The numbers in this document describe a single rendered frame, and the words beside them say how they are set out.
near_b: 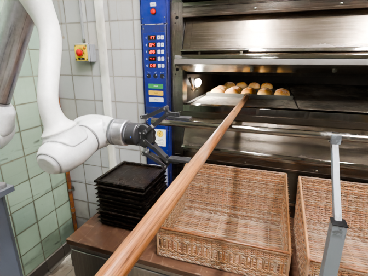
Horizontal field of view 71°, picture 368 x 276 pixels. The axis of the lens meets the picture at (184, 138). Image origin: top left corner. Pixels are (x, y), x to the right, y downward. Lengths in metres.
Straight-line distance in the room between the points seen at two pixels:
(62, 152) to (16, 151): 1.03
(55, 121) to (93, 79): 0.96
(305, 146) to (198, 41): 0.76
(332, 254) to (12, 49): 1.24
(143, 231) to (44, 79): 0.57
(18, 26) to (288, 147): 1.26
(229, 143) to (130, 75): 0.70
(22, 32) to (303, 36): 1.14
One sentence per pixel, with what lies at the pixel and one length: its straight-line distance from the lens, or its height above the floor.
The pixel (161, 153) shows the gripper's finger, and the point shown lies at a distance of 0.83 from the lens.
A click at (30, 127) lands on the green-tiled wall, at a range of 1.82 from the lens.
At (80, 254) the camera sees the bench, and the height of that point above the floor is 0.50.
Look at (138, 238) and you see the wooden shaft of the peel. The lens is 0.37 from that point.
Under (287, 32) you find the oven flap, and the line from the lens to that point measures 1.37.
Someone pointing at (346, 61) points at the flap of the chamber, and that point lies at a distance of 1.25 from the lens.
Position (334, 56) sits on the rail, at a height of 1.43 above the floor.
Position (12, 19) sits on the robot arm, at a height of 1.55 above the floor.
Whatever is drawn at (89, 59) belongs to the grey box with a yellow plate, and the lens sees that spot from 1.65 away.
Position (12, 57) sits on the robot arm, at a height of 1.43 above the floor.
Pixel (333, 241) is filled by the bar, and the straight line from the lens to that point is 0.96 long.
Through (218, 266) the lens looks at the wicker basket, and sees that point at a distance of 1.21.
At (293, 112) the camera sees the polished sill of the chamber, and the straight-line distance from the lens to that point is 1.39.
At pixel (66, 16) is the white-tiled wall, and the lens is 1.84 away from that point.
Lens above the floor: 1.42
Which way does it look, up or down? 17 degrees down
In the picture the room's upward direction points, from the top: straight up
